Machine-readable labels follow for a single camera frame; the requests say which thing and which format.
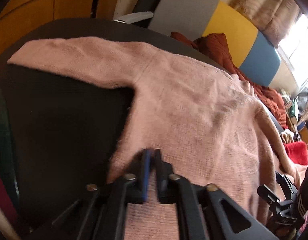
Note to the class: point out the grey yellow blue padded headboard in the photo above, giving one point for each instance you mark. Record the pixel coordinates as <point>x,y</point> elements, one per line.
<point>231,22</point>

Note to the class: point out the pink knit sweater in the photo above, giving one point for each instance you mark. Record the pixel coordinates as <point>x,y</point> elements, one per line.
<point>194,105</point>

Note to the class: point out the wooden wardrobe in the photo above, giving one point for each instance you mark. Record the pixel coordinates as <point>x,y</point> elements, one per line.
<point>31,12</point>

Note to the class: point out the green white box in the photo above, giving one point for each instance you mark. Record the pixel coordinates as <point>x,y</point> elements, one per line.
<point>291,107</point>

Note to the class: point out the maroon cloth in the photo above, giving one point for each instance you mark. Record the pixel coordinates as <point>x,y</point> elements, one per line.
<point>3,192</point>

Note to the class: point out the red fuzzy sweater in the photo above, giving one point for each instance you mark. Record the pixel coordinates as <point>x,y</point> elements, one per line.
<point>298,152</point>

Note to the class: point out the bright window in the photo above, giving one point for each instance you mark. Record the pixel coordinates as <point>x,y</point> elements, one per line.
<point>299,37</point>

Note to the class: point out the blue and yellow box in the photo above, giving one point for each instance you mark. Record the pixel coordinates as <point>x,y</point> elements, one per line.
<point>303,130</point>

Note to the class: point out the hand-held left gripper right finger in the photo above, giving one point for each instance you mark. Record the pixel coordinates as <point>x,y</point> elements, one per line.
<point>161,182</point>

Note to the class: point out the grey chair armrest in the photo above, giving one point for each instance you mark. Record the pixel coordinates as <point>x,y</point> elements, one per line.
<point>134,17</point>

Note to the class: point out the beige patterned curtain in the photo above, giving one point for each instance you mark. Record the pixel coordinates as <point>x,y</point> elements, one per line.
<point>269,5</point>

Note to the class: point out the black chair back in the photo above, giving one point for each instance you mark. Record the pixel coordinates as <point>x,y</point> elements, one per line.
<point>147,1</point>

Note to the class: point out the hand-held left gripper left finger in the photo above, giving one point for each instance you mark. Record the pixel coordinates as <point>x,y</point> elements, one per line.
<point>145,177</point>

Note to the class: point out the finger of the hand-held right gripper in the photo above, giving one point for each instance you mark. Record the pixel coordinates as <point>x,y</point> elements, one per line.
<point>285,182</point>

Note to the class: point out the beige fluffy cloth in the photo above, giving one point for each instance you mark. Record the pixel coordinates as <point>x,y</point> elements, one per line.
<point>288,137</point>

